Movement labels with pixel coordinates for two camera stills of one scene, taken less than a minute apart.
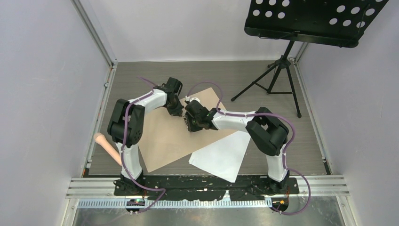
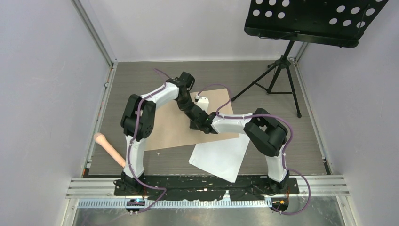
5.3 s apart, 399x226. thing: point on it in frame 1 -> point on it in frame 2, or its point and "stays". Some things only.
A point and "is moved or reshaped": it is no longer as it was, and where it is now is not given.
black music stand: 337,23 stays
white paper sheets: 223,157 stays
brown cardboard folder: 166,142 is moved or reshaped
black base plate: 194,188 stays
